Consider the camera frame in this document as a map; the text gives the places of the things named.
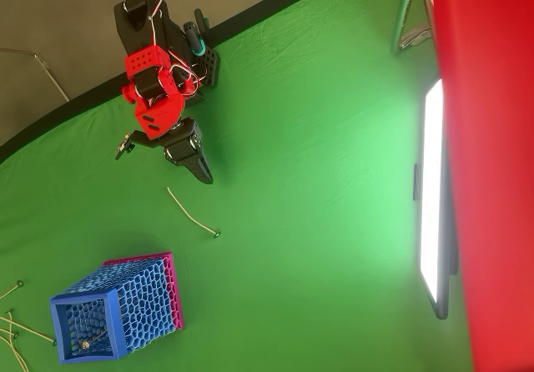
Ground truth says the green cloth with black edge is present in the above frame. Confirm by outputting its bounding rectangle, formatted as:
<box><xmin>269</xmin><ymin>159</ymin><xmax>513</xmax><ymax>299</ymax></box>
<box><xmin>0</xmin><ymin>0</ymin><xmax>475</xmax><ymax>372</ymax></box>

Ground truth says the thin grey floor cable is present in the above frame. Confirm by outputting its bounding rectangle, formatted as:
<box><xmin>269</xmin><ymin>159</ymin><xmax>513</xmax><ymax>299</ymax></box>
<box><xmin>0</xmin><ymin>48</ymin><xmax>71</xmax><ymax>103</ymax></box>

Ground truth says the red smooth blurred object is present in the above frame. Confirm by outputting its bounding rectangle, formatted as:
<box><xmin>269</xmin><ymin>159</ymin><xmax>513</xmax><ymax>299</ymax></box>
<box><xmin>424</xmin><ymin>0</ymin><xmax>534</xmax><ymax>372</ymax></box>

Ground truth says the black LED light panel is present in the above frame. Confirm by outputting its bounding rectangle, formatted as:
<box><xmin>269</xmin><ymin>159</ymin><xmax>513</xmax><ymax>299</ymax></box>
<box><xmin>412</xmin><ymin>78</ymin><xmax>460</xmax><ymax>321</ymax></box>

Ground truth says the blue and pink lattice basket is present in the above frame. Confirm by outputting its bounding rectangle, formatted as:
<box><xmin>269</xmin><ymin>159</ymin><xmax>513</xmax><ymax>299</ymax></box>
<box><xmin>48</xmin><ymin>250</ymin><xmax>185</xmax><ymax>365</ymax></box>

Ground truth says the black clamp with teal ring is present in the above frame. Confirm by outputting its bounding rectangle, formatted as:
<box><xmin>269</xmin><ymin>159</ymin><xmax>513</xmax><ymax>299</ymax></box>
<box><xmin>182</xmin><ymin>8</ymin><xmax>220</xmax><ymax>90</ymax></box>

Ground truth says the chrome metal tube stand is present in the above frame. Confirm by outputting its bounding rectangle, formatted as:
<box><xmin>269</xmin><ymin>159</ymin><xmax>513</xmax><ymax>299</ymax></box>
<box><xmin>390</xmin><ymin>0</ymin><xmax>436</xmax><ymax>56</ymax></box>

